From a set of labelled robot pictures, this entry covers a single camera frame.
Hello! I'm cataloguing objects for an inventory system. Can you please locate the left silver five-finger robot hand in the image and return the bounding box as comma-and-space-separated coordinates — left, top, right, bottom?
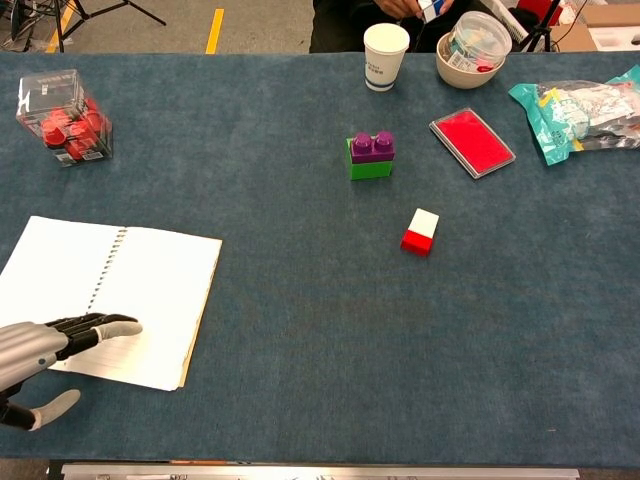
0, 313, 144, 432

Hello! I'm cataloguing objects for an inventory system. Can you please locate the yellow spiral notebook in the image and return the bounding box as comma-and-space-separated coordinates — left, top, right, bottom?
0, 215, 223, 392

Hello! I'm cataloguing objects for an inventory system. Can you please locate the clear box of red items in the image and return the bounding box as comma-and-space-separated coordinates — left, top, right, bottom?
15, 68, 115, 168

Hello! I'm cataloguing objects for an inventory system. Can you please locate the blue felt table cloth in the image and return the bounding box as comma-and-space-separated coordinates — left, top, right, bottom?
0, 51, 640, 469

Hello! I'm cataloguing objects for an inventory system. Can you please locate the black tripod with thin legs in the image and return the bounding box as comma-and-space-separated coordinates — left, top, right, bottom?
49, 0, 168, 54

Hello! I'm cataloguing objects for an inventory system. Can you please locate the green toy brick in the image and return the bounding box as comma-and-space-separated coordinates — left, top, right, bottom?
344, 138, 395, 182

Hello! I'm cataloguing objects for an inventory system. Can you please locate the purple toy brick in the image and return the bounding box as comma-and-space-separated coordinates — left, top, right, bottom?
350, 130, 396, 165

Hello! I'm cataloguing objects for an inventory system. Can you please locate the red and white block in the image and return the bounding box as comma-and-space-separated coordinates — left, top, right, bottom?
399, 207, 441, 258

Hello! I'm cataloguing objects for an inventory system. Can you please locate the person in black clothes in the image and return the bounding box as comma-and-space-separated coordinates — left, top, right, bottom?
308, 0, 481, 55

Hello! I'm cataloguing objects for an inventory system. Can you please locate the white paper cup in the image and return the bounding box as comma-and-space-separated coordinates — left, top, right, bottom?
363, 22, 411, 93

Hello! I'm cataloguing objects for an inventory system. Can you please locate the red ink pad case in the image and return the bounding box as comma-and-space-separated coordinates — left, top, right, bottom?
428, 106, 518, 180

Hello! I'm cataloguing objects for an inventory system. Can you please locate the beige bowl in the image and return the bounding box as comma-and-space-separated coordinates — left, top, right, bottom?
435, 33, 507, 91

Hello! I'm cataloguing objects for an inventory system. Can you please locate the blue and white cube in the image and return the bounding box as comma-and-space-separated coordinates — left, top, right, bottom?
417, 0, 454, 24

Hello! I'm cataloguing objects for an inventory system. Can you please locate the clear round plastic container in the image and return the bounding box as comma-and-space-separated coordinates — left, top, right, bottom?
446, 10, 514, 74

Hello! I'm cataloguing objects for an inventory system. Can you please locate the teal snack bag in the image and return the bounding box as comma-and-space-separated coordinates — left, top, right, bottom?
507, 64, 640, 167

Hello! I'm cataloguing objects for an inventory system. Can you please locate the brown cardboard box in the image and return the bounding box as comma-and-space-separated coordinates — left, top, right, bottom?
549, 3, 640, 53

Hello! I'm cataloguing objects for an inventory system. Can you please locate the aluminium frame rail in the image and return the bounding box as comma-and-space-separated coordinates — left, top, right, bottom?
59, 462, 581, 480

